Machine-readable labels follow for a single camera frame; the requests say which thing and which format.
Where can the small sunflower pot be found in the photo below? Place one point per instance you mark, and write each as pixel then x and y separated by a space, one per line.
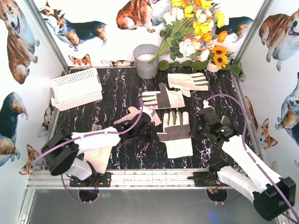
pixel 219 58

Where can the green moss stone right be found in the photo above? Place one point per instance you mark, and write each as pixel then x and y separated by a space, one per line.
pixel 235 69

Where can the artificial flower bouquet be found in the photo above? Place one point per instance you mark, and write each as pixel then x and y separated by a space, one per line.
pixel 189 27

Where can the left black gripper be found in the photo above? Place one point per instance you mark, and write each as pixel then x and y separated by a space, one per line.
pixel 151 127

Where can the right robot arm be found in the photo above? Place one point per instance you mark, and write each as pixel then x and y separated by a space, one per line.
pixel 270 194

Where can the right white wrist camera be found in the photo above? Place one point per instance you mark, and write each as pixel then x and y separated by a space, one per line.
pixel 206 105

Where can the white perforated storage basket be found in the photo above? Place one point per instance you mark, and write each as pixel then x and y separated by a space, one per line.
pixel 75 89

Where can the green moss stone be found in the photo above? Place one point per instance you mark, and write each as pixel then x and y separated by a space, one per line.
pixel 163 65
pixel 235 69

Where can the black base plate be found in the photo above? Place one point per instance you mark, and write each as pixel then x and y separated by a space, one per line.
pixel 206 179
pixel 100 180

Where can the white grey glove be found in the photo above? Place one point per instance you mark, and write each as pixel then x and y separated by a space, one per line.
pixel 164 98
pixel 176 134

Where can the aluminium front rail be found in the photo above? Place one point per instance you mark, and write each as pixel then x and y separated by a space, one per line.
pixel 126 179

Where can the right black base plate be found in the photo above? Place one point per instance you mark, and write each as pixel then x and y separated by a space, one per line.
pixel 206 179

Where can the grey metal bucket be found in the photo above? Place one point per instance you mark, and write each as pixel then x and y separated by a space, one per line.
pixel 145 62

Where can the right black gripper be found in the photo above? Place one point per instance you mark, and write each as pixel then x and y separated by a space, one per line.
pixel 203 117

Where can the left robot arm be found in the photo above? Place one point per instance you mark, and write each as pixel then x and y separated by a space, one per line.
pixel 61 151

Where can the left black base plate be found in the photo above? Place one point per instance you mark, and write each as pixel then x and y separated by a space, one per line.
pixel 100 180

